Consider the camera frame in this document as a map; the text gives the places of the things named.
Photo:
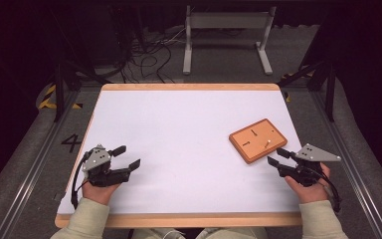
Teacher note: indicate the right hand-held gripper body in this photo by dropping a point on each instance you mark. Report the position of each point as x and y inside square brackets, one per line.
[311, 154]

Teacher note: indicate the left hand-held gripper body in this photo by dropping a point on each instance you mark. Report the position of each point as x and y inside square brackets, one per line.
[96, 159]

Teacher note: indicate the wooden picture frame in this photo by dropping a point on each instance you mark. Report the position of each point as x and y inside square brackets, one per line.
[262, 133]

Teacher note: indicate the person's left hand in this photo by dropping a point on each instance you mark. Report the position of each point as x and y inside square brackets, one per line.
[99, 194]

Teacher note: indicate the person's right hand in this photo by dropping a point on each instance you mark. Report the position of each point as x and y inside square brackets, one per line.
[311, 194]

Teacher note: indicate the black metal stand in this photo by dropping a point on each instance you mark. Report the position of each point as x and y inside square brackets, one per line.
[330, 93]
[59, 86]

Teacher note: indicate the yellow black hazard tape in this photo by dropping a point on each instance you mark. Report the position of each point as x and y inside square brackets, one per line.
[48, 98]

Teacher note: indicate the white metal stand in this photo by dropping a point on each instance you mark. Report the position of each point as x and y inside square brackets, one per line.
[227, 20]

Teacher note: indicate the aluminium floor rail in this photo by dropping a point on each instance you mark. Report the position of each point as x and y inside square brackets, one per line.
[351, 166]
[36, 166]

